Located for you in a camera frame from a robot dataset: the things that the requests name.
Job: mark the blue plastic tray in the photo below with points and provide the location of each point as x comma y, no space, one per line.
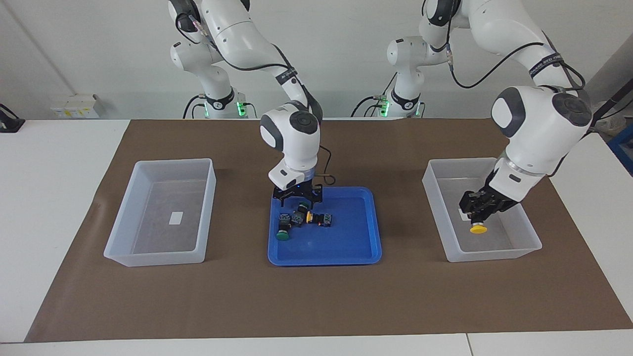
321,249

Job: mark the translucent white plastic box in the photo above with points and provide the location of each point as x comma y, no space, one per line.
514,244
153,240

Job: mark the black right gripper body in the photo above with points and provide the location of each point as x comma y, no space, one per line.
298,191

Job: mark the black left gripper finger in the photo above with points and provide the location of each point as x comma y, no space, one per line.
472,201
488,213

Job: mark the white wall outlet box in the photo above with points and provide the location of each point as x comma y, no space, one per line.
74,106

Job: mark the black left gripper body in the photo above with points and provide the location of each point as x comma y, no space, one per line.
499,195

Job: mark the black clamp mount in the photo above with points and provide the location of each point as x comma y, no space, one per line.
10,123

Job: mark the brown table mat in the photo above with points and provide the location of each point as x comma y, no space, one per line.
316,306

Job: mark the black pole stand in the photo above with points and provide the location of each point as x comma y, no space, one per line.
613,99

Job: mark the blue plastic crate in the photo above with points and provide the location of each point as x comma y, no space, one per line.
624,148

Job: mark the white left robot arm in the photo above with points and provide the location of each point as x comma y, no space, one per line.
539,128

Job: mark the large-cap green push button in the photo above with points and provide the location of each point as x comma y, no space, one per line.
284,226

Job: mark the small-cap yellow push button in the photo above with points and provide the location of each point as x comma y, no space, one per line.
324,219

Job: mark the large-cap yellow push button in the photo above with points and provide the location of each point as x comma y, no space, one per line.
478,229

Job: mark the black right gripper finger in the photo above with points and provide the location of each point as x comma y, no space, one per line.
281,197
316,195

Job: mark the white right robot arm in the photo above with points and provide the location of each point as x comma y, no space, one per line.
292,143

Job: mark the small-cap green push button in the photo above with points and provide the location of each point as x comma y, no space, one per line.
298,217

